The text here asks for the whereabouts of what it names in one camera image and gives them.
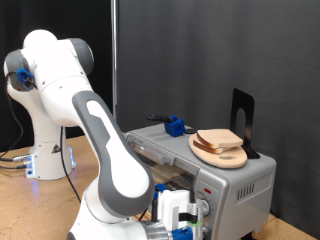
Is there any metal spatula with blue block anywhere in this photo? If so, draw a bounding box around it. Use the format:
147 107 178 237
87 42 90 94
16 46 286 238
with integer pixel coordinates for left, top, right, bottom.
146 114 198 138

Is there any vertical metal pole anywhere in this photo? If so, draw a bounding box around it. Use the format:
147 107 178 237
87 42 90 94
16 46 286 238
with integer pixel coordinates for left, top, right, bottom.
111 0 118 116

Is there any dark grey backdrop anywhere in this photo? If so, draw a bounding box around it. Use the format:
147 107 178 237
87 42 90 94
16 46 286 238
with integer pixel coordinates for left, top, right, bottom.
117 0 320 239

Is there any wire oven rack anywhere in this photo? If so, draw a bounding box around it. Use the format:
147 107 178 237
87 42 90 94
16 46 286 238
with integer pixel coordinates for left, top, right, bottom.
171 171 197 191

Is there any black curtain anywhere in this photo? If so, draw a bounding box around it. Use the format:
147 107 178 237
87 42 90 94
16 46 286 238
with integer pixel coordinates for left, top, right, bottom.
0 0 114 153

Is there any round wooden board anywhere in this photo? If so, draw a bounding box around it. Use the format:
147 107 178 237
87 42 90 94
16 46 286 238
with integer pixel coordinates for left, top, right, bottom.
188 133 249 169

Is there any silver oven knob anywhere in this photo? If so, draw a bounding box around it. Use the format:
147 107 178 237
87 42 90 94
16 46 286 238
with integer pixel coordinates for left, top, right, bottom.
201 198 212 218

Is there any silver toaster oven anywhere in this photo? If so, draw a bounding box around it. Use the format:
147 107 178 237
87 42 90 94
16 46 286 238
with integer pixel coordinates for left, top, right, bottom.
124 120 278 240

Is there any black camera cable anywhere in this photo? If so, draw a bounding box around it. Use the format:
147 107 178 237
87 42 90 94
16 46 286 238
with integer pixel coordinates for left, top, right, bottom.
0 71 198 223

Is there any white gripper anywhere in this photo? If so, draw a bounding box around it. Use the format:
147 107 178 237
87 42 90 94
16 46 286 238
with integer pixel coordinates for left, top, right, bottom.
155 189 205 240

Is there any black base cable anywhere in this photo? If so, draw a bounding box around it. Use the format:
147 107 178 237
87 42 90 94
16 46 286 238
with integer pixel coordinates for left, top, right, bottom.
0 163 29 170
0 153 33 163

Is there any glass oven door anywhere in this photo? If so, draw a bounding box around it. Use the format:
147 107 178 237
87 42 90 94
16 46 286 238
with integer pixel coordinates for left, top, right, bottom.
125 133 201 201

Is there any black metal bookend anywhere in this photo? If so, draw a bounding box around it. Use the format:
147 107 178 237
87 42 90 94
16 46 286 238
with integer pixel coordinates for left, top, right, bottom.
229 87 261 160

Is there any tan bread slice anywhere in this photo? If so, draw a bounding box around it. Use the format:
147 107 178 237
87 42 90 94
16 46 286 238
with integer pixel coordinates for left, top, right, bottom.
196 128 244 150

